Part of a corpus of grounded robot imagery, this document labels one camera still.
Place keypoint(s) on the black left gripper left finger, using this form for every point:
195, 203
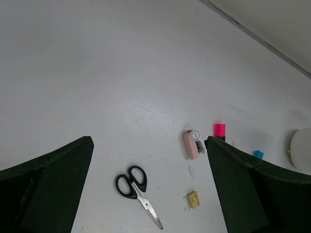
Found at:
42, 195

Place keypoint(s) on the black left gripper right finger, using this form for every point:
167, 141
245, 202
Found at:
257, 196

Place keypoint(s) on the blue cap black highlighter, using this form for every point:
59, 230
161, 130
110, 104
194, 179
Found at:
258, 154

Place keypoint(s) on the yellow eraser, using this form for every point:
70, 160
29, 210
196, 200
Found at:
193, 199

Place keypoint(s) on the white round divided container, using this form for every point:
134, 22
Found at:
300, 150

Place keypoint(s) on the small clear plastic piece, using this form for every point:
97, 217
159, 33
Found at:
191, 172

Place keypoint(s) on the pink cap black highlighter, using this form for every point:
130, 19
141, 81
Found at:
219, 131

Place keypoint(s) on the black handled scissors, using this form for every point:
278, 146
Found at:
137, 191

